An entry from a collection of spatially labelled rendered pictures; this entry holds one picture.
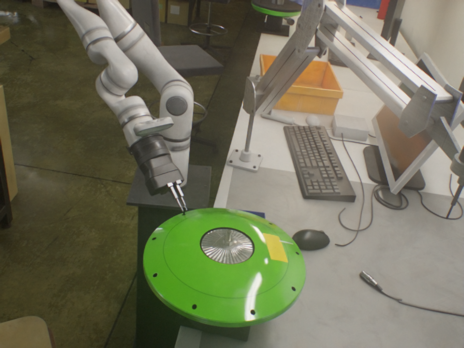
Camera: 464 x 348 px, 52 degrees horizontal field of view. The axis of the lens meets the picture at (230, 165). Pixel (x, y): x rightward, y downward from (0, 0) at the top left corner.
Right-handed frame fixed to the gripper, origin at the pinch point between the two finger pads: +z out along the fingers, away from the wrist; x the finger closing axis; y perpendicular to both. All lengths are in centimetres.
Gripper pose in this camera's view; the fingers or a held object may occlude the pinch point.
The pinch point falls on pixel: (184, 210)
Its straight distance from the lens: 100.7
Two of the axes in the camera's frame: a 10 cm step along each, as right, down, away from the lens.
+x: -7.7, 2.5, -5.8
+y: -4.5, 4.3, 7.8
